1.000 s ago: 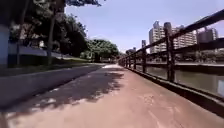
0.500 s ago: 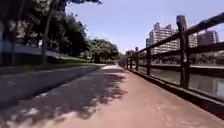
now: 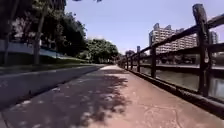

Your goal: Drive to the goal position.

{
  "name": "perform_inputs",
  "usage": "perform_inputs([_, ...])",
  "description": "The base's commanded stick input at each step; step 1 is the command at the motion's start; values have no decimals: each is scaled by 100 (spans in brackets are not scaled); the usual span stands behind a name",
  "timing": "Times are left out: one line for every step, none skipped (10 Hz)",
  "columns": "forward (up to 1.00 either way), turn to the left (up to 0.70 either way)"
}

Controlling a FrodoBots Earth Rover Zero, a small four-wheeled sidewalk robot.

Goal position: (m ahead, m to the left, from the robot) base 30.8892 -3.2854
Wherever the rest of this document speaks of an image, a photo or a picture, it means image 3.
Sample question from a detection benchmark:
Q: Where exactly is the bushy green tree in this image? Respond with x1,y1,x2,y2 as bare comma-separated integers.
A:
78,38,120,64

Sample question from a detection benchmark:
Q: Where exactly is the red paved path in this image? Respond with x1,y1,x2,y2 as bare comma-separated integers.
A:
0,64,224,128

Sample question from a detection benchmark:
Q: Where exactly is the row of trees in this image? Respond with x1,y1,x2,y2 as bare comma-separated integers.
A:
0,0,88,66

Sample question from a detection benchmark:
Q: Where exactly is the wide apartment building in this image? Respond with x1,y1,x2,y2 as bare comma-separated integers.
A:
148,22,198,55

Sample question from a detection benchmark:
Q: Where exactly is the grass strip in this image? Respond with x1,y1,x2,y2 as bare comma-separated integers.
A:
0,56,98,75

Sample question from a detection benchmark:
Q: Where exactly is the river water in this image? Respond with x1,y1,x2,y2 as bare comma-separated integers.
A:
139,66,224,101

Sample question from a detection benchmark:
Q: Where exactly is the dark wooden railing fence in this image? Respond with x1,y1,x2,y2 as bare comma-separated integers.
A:
116,3,224,119

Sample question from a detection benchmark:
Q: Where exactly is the low grey kerb wall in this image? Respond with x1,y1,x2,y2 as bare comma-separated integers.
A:
0,64,106,111

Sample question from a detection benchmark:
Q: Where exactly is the pale blue wall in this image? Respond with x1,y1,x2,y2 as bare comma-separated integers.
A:
0,39,64,59

